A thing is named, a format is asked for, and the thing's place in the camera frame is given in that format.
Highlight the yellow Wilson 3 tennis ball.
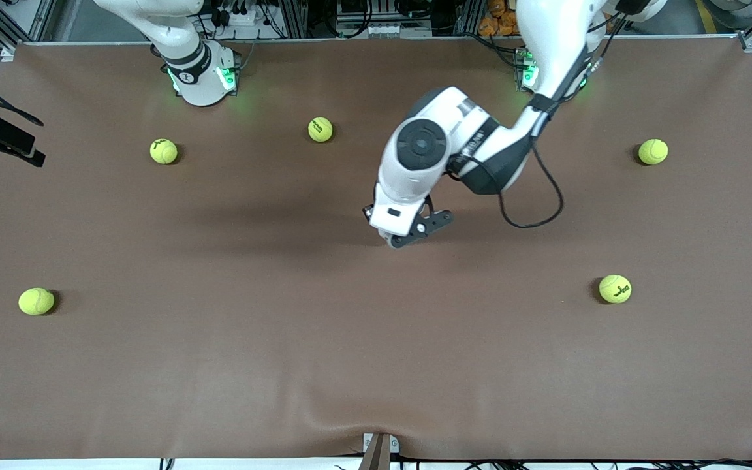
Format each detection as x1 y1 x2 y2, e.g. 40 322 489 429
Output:
599 274 633 304

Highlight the brown table cloth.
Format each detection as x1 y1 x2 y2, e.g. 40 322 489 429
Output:
0 38 752 462

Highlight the long white socket strip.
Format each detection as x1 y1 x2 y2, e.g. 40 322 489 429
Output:
336 22 433 39

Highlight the pile of orange round items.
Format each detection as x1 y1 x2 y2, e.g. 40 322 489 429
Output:
478 0 522 38

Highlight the white power strip with plugs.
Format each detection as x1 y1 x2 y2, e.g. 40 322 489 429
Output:
210 0 269 41

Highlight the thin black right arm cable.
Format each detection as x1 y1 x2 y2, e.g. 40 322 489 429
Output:
0 62 45 127

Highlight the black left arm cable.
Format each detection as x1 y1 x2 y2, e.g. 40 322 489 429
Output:
446 10 631 230

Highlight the metal table clamp bracket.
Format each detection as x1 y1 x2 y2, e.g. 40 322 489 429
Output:
358 432 400 470

